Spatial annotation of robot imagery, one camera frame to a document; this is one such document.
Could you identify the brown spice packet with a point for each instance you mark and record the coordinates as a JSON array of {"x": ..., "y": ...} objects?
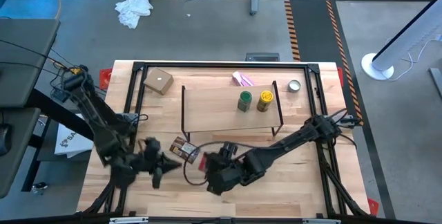
[{"x": 184, "y": 148}]

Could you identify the white tower fan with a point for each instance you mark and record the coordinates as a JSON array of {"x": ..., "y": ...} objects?
[{"x": 397, "y": 44}]

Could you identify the round candle tin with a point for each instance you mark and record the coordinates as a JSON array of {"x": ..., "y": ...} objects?
[{"x": 294, "y": 85}]

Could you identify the black computer mouse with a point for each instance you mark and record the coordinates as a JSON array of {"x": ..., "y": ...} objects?
[{"x": 4, "y": 139}]

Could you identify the grey desk top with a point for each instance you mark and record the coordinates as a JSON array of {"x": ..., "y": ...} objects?
[
  {"x": 15, "y": 148},
  {"x": 24, "y": 61}
]

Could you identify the green lid spice jar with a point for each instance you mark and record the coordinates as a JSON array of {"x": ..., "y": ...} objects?
[{"x": 244, "y": 101}]

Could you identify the small cardboard box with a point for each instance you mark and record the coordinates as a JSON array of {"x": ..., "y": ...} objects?
[{"x": 158, "y": 80}]

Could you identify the pink flat box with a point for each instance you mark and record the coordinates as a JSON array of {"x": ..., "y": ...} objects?
[
  {"x": 237, "y": 76},
  {"x": 246, "y": 79}
]

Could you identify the grey box device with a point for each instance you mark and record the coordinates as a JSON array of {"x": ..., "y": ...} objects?
[{"x": 262, "y": 56}]

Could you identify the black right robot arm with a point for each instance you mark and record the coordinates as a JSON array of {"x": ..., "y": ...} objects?
[{"x": 286, "y": 141}]

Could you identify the crumpled white cloth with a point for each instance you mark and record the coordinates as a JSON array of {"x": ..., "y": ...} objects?
[{"x": 133, "y": 9}]

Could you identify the black desk leg frame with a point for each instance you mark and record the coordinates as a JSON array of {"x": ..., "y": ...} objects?
[{"x": 52, "y": 113}]

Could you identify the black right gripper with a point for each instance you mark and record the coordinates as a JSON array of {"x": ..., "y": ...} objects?
[{"x": 226, "y": 175}]

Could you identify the orange black hazard tape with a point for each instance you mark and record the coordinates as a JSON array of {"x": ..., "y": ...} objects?
[
  {"x": 340, "y": 40},
  {"x": 292, "y": 30}
]

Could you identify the yellow lid spice jar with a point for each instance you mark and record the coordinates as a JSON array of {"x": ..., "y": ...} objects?
[{"x": 264, "y": 100}]

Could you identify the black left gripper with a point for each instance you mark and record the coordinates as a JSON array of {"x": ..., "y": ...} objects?
[{"x": 150, "y": 158}]

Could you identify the silver metal bracket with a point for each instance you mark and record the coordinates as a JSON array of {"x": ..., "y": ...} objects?
[
  {"x": 321, "y": 221},
  {"x": 128, "y": 220}
]

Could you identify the grey metal foot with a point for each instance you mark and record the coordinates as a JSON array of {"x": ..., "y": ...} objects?
[{"x": 435, "y": 80}]

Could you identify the black power adapter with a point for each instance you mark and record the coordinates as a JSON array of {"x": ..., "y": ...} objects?
[{"x": 60, "y": 96}]

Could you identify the small dark floor object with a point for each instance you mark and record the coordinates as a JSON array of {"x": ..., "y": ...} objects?
[{"x": 39, "y": 186}]

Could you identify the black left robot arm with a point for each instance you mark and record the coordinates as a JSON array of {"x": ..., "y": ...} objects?
[{"x": 103, "y": 130}]

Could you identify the black aluminium table frame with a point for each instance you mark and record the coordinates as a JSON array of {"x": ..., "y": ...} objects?
[{"x": 224, "y": 65}]

